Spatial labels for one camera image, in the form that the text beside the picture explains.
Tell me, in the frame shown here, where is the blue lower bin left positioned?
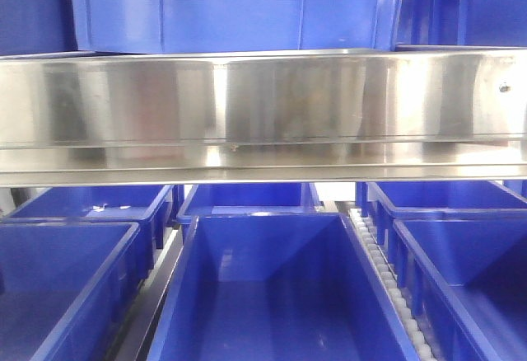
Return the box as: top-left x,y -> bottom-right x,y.
1,223 -> 141,360

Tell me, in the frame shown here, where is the blue rear bin left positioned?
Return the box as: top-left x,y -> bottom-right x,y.
2,185 -> 173,249

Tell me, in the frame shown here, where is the blue rear bin right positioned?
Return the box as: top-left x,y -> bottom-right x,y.
359,180 -> 526,245

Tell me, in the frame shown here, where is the blue upper bin right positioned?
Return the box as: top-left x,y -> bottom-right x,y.
396,0 -> 526,48

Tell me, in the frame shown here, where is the blue lower bin right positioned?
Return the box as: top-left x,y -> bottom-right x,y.
394,219 -> 526,360

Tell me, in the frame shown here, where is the large blue upper bin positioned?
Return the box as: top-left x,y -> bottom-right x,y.
72,0 -> 402,54

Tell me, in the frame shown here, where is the blue upper bin left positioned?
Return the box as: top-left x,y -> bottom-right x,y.
1,0 -> 77,55

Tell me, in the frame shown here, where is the blue lower bin centre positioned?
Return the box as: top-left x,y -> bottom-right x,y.
148,213 -> 417,360

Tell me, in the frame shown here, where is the blue rear bin centre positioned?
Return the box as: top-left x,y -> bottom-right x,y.
175,182 -> 323,232

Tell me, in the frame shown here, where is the stainless steel shelf rail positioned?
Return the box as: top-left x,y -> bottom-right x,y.
1,46 -> 526,186

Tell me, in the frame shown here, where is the white roller conveyor track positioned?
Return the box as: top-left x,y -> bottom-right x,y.
347,207 -> 436,361

